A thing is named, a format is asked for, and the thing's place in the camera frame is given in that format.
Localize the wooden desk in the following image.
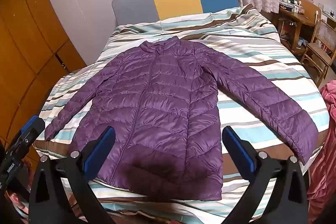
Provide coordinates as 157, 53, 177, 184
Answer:
277, 1, 322, 56

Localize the striped duvet cover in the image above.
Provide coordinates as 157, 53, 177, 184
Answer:
34, 4, 330, 224

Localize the wooden bedside table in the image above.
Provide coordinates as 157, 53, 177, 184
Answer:
301, 18, 336, 88

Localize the wooden wardrobe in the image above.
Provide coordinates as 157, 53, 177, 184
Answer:
0, 0, 88, 177

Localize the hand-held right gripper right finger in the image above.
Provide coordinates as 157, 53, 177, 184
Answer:
222, 126, 308, 224

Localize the decorated tin box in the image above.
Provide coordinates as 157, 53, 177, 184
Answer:
279, 1, 295, 13

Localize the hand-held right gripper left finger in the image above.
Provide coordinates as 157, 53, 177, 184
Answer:
28, 126, 116, 224

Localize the pink cloth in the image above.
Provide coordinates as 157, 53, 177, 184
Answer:
307, 84, 336, 222

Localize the purple quilted down jacket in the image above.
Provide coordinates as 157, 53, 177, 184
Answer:
44, 37, 319, 201

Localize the person's left hand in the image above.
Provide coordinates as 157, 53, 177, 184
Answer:
4, 191, 28, 216

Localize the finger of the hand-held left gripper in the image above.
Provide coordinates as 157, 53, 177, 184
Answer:
13, 115, 46, 149

